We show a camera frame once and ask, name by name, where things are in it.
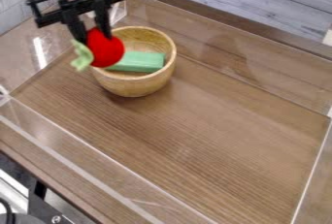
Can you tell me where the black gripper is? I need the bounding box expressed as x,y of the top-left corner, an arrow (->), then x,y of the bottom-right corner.
25,0 -> 123,43

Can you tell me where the red plush strawberry toy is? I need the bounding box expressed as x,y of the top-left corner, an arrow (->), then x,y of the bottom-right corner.
69,27 -> 125,72

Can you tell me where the green rectangular block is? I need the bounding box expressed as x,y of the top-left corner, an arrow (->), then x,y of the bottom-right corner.
107,51 -> 166,73

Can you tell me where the wooden bowl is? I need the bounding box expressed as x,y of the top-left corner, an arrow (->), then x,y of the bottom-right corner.
91,26 -> 176,97

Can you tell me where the clear acrylic corner bracket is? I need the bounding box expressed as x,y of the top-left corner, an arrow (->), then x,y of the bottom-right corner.
83,0 -> 128,28

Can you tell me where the black cable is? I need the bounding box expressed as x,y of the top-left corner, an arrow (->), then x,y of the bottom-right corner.
0,197 -> 16,224

